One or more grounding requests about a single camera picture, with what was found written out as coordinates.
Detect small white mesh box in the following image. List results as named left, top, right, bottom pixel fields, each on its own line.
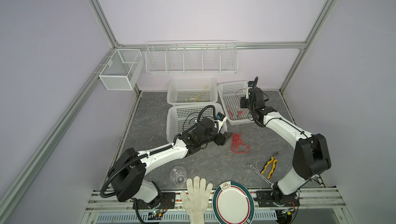
left=99, top=49, right=144, bottom=91

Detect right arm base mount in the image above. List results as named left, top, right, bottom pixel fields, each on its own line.
left=253, top=189, right=300, bottom=207

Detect yellow cable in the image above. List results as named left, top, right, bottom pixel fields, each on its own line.
left=185, top=85, right=211, bottom=102

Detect white plastic basket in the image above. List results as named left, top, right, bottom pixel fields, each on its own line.
left=166, top=103, right=227, bottom=143
left=218, top=81, right=254, bottom=126
left=167, top=78, right=218, bottom=106

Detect silver combination wrench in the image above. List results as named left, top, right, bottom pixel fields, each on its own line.
left=246, top=162, right=274, bottom=189

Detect yellow handled pliers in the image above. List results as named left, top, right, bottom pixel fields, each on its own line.
left=260, top=152, right=278, bottom=179

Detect front white plastic basket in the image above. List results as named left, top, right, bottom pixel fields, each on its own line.
left=166, top=103, right=227, bottom=143

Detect rear white plastic basket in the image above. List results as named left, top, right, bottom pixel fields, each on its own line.
left=167, top=78, right=218, bottom=106

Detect white plate green red rim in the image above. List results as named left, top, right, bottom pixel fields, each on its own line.
left=212, top=181, right=255, bottom=224

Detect black cable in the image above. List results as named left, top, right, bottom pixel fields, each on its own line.
left=181, top=111, right=205, bottom=132

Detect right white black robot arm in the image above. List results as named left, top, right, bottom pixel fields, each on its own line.
left=240, top=77, right=332, bottom=206

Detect clear drinking glass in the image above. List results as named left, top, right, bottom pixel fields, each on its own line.
left=170, top=166, right=187, bottom=186

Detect long white wire shelf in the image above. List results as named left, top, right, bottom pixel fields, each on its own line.
left=145, top=40, right=239, bottom=74

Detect white knit glove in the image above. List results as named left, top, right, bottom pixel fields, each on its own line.
left=180, top=176, right=213, bottom=224

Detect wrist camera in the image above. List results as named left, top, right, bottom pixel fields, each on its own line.
left=245, top=81, right=254, bottom=99
left=216, top=112, right=227, bottom=133

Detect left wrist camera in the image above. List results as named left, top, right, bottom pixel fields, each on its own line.
left=216, top=112, right=227, bottom=133

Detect right white plastic basket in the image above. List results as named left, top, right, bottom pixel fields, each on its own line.
left=218, top=81, right=254, bottom=126

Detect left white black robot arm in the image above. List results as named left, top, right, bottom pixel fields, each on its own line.
left=100, top=104, right=232, bottom=209

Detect green circuit board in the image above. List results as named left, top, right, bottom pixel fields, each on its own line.
left=147, top=211, right=163, bottom=220

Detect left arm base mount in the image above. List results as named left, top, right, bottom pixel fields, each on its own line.
left=133, top=192, right=176, bottom=210

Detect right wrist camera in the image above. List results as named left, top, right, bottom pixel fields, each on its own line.
left=245, top=81, right=254, bottom=99

